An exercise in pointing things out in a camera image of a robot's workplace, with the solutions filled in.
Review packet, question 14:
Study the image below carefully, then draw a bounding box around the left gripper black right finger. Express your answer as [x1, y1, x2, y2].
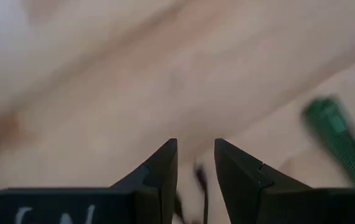
[214, 138, 321, 224]

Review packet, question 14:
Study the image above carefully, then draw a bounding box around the black USB cable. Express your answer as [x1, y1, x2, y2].
[173, 161, 210, 224]

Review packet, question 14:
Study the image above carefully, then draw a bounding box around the green braided USB cable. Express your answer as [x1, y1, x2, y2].
[301, 95, 355, 189]

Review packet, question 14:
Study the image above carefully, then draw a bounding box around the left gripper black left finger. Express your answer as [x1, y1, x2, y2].
[108, 138, 179, 224]

